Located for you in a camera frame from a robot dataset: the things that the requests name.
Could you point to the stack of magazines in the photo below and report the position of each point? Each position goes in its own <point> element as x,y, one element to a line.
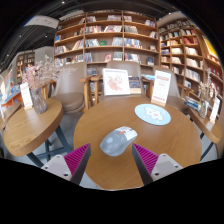
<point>192,103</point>

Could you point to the round wooden side table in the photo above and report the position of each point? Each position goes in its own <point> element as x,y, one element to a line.
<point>206,128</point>
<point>30,128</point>

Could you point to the flat light blue book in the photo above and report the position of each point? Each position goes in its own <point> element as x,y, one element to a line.
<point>148,77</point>

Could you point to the wide wooden bookshelf unit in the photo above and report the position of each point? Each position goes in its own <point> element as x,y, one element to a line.
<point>103,36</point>

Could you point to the grey computer mouse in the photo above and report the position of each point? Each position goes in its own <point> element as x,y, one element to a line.
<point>116,141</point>

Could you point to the small distant wooden bookshelf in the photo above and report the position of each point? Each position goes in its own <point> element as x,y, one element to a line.
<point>26,61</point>

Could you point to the white hanging ceiling sign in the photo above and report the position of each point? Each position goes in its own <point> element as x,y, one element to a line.
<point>41,21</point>

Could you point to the glass vase with beige flowers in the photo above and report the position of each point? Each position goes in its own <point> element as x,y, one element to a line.
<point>204,108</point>

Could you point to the small white sign card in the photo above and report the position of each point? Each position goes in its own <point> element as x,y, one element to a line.
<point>26,95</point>
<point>215,111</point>

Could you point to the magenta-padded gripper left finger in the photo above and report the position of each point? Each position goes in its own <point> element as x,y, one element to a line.
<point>75,160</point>

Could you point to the white and red sign card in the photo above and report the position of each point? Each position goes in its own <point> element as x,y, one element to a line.
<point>161,87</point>

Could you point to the round light blue mouse pad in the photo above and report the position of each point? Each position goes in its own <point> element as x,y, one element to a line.
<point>153,115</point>

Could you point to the white framed floral picture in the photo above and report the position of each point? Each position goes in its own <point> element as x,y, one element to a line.
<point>116,82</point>

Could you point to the dark cover book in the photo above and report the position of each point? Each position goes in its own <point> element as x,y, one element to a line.
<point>134,84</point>

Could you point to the curved wooden bookshelf unit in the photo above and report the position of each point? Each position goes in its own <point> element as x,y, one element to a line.
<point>190,53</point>

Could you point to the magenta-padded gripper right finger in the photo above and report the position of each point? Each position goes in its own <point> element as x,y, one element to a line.
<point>148,160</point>

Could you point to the glass vase with pink flowers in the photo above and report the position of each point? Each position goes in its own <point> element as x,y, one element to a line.
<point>38,100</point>

